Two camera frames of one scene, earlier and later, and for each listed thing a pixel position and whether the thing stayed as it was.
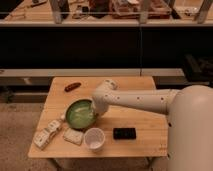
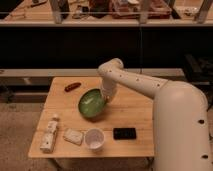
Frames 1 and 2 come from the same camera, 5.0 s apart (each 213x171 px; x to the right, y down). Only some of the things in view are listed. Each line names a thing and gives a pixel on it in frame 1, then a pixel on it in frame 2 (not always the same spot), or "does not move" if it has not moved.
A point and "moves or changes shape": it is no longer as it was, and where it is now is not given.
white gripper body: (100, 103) → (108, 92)
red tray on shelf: (130, 9) does not move
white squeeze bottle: (42, 138) moves or changes shape
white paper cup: (94, 138) does not move
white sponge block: (73, 136) does not move
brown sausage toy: (72, 86) does not move
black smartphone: (124, 133) does not move
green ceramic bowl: (80, 114) moves or changes shape
